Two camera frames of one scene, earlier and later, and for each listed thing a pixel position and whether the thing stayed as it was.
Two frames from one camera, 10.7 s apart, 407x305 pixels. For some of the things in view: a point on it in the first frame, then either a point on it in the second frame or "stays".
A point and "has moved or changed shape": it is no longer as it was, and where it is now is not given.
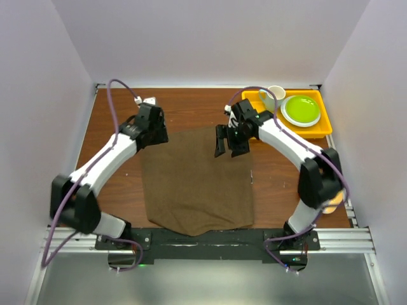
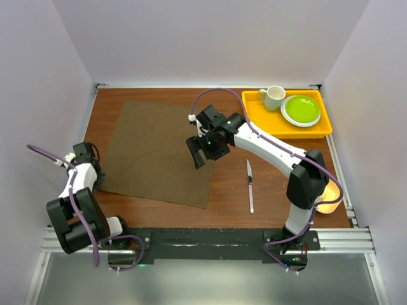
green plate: [300, 110] stays
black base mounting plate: [249, 244] stays
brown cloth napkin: [189, 190] has moved or changed shape
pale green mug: [267, 100] stays
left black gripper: [161, 136] → [98, 181]
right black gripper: [223, 131] → [194, 145]
